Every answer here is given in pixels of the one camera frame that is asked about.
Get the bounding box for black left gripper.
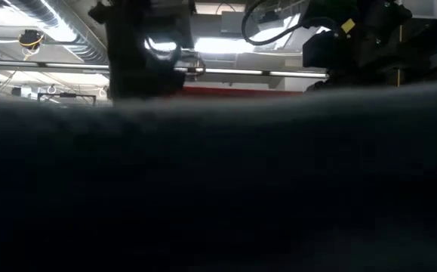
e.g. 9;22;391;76
88;0;196;100

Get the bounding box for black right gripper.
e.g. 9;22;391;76
303;14;385;91

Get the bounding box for light blue denim jeans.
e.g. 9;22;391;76
0;81;437;272

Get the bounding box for red plastic laundry basket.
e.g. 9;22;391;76
172;85;306;97

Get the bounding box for silver corrugated air duct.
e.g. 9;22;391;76
6;0;109;64

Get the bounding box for long ceiling light rail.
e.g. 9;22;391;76
0;59;329;80

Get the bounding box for black background stand frame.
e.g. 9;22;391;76
36;92;97;107

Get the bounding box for yellow cable reel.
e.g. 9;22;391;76
17;29;46;52

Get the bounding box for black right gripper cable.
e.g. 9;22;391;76
240;0;340;47

